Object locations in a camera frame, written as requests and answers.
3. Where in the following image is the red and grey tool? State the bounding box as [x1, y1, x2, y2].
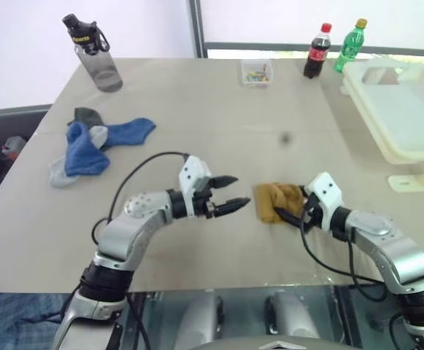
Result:
[1, 135, 27, 160]

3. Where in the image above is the silver right robot leg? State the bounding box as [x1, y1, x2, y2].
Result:
[265, 290, 322, 341]

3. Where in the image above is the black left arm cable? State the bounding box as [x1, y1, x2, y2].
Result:
[91, 152, 191, 246]

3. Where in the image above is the silver robot leg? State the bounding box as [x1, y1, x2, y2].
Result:
[174, 290, 226, 344]
[265, 290, 322, 341]

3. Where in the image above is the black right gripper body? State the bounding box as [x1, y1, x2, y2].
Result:
[298, 198, 324, 233]

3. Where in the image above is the grey sports water bottle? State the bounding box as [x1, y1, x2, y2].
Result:
[61, 13, 124, 93]

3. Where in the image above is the small clear plastic box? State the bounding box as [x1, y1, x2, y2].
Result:
[240, 60, 274, 88]

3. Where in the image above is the green soda bottle yellow cap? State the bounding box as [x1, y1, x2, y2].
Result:
[333, 17, 369, 74]

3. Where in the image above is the silver left robot leg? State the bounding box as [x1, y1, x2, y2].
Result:
[174, 290, 226, 344]

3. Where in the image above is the white plastic dish rack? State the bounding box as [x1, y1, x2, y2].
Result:
[339, 58, 424, 165]

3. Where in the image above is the grey rounded robot torso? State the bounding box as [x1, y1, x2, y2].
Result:
[196, 336, 363, 350]

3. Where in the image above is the mustard yellow sock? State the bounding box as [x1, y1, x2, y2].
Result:
[271, 182, 307, 220]
[255, 182, 284, 224]

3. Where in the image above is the black table leg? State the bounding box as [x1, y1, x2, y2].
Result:
[332, 286, 364, 350]
[118, 291, 150, 350]

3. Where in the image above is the dark grey sock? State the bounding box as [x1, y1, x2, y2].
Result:
[69, 106, 104, 128]

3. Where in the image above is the blue sock grey toe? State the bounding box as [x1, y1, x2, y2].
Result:
[49, 122, 110, 189]
[88, 117, 157, 150]

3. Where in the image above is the cola bottle red cap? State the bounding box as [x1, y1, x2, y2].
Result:
[303, 22, 334, 79]

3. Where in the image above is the dark grey side cabinet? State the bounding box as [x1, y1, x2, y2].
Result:
[0, 104, 54, 200]

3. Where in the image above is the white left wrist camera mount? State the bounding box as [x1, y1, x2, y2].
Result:
[177, 155, 212, 217]

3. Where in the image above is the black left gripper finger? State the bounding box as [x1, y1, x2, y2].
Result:
[215, 197, 252, 219]
[209, 175, 239, 190]

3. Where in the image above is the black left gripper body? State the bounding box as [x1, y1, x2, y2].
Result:
[193, 188, 220, 219]

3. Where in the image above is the grey window frame post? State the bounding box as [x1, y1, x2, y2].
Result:
[188, 0, 207, 59]

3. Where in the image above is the grey window frame rail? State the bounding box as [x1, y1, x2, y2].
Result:
[203, 41, 424, 58]

